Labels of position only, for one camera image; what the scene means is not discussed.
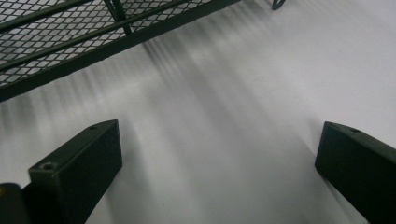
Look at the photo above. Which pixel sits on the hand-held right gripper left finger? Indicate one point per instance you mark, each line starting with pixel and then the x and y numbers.
pixel 77 174

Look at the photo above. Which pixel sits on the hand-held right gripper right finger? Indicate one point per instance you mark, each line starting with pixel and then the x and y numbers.
pixel 361 168

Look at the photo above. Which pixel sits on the black metal mesh rack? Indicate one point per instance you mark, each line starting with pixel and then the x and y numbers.
pixel 62 46

